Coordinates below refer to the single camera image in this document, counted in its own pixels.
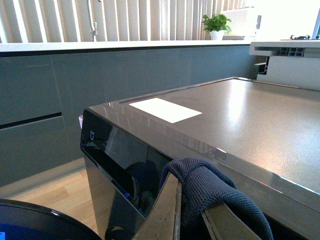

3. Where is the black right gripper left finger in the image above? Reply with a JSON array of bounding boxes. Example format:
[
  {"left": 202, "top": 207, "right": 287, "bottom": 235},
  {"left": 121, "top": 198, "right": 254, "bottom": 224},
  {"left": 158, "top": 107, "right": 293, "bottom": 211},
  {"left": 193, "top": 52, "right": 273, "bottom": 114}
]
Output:
[{"left": 133, "top": 173, "right": 182, "bottom": 240}]

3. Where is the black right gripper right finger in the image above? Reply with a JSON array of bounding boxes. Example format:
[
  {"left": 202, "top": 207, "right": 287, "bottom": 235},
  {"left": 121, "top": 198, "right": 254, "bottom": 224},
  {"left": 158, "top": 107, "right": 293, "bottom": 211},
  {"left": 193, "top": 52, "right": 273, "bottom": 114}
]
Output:
[{"left": 201, "top": 202, "right": 261, "bottom": 240}]

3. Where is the dark navy knitted garment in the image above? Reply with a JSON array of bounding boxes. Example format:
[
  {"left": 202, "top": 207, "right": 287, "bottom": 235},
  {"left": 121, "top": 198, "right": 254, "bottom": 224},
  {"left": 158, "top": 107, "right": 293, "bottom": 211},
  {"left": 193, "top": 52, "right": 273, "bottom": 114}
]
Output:
[{"left": 159, "top": 157, "right": 274, "bottom": 240}]

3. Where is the dark grey washing machine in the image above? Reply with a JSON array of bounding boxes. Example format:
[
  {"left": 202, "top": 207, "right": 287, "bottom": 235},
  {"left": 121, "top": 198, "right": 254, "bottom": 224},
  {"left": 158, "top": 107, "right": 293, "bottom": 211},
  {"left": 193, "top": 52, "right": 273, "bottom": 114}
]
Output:
[{"left": 80, "top": 78, "right": 320, "bottom": 240}]

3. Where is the washing machine door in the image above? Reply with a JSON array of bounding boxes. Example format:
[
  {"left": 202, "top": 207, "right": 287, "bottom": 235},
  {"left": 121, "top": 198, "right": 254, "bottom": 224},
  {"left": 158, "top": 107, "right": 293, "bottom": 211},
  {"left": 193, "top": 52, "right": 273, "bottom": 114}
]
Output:
[{"left": 0, "top": 199, "right": 100, "bottom": 240}]

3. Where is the white label on washer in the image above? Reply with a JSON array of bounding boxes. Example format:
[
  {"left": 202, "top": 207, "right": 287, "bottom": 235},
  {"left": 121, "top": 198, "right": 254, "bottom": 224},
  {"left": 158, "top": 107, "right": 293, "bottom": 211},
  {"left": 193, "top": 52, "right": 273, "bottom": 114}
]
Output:
[{"left": 129, "top": 98, "right": 202, "bottom": 124}]

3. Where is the white counter unit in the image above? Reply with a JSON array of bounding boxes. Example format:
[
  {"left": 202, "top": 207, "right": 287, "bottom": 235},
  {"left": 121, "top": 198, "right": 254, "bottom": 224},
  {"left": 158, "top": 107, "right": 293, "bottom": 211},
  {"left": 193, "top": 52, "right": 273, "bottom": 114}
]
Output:
[{"left": 249, "top": 39, "right": 320, "bottom": 91}]

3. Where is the grey kitchen cabinet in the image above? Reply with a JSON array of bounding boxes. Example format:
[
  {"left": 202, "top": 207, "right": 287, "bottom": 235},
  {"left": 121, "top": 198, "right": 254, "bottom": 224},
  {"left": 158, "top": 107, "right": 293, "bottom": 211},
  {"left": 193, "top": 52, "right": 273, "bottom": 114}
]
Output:
[{"left": 0, "top": 43, "right": 256, "bottom": 187}]

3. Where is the green potted plant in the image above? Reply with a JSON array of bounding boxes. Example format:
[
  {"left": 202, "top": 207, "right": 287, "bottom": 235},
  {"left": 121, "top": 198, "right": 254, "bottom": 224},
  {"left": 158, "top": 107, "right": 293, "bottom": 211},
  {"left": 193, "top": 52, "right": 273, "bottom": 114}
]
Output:
[{"left": 202, "top": 14, "right": 232, "bottom": 41}]

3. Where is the gas stove burner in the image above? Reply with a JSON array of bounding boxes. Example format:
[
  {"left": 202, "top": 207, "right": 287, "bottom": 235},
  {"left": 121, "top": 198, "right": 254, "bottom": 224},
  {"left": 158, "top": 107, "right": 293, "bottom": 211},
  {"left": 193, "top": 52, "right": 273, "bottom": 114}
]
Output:
[{"left": 284, "top": 34, "right": 312, "bottom": 41}]

